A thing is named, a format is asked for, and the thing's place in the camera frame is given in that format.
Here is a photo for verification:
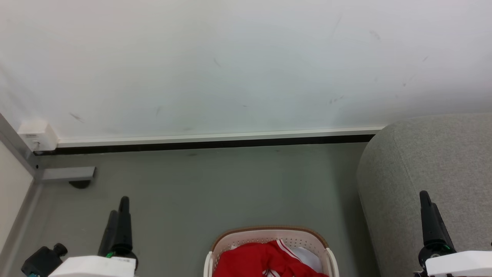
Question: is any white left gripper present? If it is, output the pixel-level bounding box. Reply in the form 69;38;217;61
48;196;139;277

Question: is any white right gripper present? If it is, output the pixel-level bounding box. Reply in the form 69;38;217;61
413;190;492;277

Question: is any red garment with white stripes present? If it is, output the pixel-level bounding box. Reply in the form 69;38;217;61
212;239;329;277

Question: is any grey fabric sofa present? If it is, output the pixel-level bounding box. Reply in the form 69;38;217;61
356;113;492;277

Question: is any white baseboard strip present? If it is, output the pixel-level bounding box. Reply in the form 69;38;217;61
57;125;386;149

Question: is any white plastic laundry basket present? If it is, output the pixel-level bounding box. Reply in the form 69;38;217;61
203;226;340;277

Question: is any grey metal floor bracket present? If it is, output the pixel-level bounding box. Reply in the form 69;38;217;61
41;166;96;182

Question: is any white wall socket box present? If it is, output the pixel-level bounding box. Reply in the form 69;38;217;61
17;121;59;152

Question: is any grey metal frame post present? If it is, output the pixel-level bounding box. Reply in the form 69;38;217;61
0;113;43;182

